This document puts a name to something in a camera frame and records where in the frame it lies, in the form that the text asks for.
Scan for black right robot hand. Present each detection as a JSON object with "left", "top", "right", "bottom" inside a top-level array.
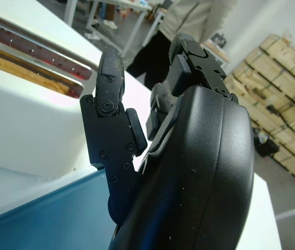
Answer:
[{"left": 79, "top": 33, "right": 255, "bottom": 250}]

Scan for toast slice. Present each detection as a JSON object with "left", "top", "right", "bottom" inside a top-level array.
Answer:
[{"left": 0, "top": 51, "right": 70, "bottom": 95}]

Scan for person in beige jacket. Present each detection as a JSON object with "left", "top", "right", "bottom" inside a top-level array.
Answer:
[{"left": 126, "top": 0, "right": 238, "bottom": 91}]

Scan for white two-slot toaster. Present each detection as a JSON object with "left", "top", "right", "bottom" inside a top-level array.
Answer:
[{"left": 0, "top": 0, "right": 127, "bottom": 181}]

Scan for black garbage bag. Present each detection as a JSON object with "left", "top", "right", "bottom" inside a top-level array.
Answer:
[{"left": 251, "top": 127, "right": 280, "bottom": 157}]

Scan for small black device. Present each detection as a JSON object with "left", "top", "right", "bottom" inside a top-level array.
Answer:
[{"left": 211, "top": 32, "right": 228, "bottom": 47}]

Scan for stacked wooden crates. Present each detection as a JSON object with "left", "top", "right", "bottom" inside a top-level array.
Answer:
[{"left": 224, "top": 33, "right": 295, "bottom": 180}]

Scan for white sneaker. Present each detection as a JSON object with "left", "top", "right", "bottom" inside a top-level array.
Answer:
[{"left": 102, "top": 19, "right": 119, "bottom": 30}]

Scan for blue plastic tray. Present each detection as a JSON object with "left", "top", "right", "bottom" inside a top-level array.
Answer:
[{"left": 0, "top": 170, "right": 120, "bottom": 250}]

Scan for white frame side table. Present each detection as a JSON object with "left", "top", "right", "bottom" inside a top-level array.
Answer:
[{"left": 201, "top": 39, "right": 232, "bottom": 70}]

